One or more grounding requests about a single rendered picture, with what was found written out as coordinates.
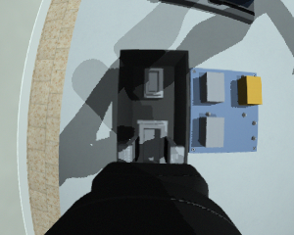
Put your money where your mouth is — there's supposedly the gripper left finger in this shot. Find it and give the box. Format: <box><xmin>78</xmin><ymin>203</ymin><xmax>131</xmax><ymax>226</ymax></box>
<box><xmin>118</xmin><ymin>136</ymin><xmax>139</xmax><ymax>163</ymax></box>

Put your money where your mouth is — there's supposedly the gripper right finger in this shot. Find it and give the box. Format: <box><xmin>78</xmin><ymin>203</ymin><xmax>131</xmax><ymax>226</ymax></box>
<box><xmin>164</xmin><ymin>136</ymin><xmax>184</xmax><ymax>164</ymax></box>

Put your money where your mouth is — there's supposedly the yellow rectangular block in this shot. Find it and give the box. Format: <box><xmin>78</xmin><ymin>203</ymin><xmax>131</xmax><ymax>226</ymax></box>
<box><xmin>238</xmin><ymin>75</ymin><xmax>263</xmax><ymax>106</ymax></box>

